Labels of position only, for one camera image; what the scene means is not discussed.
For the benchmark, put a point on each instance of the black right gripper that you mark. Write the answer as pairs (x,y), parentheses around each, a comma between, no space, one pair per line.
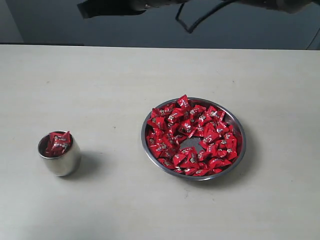
(96,8)

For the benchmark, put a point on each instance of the pile of red candies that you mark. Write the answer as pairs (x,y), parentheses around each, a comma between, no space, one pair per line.
(215,150)

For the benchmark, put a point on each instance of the steel cup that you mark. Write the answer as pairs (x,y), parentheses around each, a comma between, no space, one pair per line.
(63,165)

